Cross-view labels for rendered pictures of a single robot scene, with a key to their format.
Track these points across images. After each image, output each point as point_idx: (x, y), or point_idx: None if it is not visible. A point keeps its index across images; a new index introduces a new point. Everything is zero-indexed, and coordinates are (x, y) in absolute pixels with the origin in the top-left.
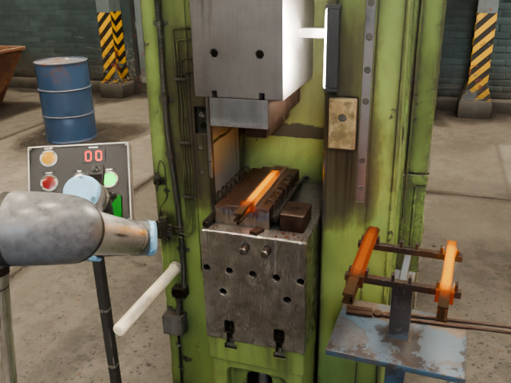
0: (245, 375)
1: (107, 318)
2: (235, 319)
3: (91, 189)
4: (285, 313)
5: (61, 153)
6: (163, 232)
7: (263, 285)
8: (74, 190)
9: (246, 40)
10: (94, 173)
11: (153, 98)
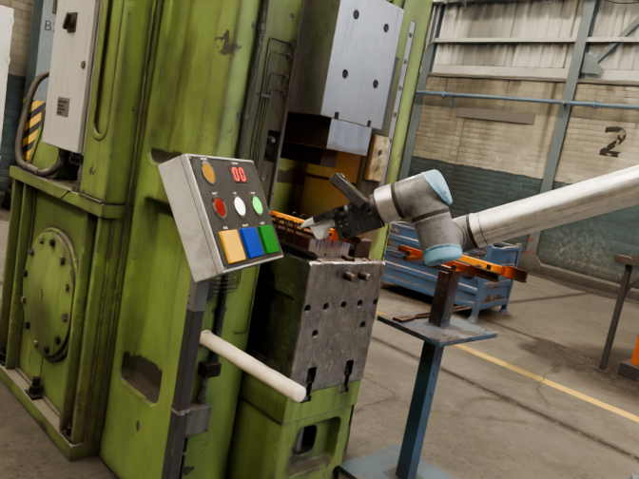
0: (295, 437)
1: (186, 421)
2: (318, 363)
3: (446, 184)
4: (358, 339)
5: (215, 166)
6: (212, 289)
7: (349, 315)
8: (443, 183)
9: (370, 68)
10: (347, 182)
11: (230, 113)
